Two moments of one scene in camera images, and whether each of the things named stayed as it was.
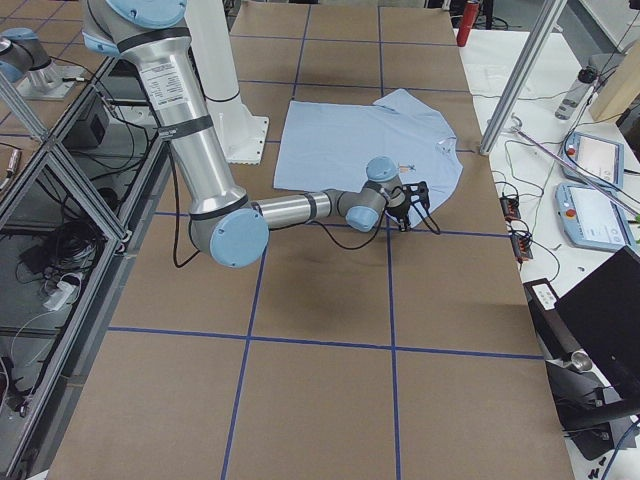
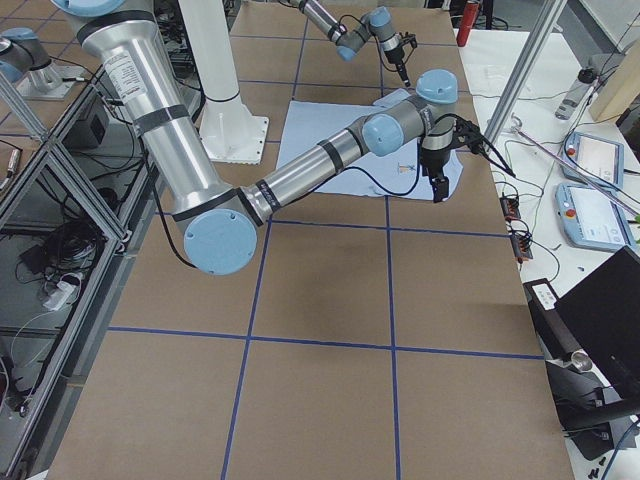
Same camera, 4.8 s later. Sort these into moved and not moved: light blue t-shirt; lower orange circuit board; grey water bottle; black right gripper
Moved: black right gripper
Not moved: grey water bottle; lower orange circuit board; light blue t-shirt
